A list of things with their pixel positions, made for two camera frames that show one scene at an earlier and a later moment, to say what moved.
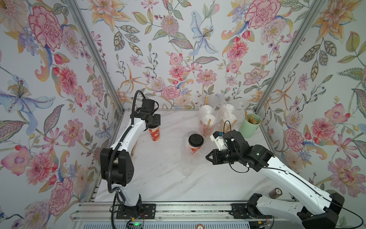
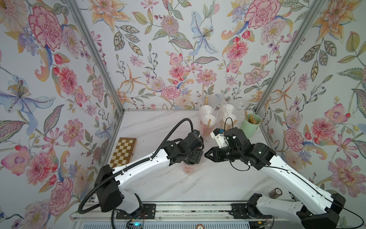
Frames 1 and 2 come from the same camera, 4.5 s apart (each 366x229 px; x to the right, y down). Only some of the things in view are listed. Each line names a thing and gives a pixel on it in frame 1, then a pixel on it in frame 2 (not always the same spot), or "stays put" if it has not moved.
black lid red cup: [155, 134] -> [190, 169]
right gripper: [216, 161] stays put
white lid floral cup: [229, 108] stays put
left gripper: [157, 119] -> [198, 154]
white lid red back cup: [208, 124] stays put
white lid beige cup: [228, 122] stays put
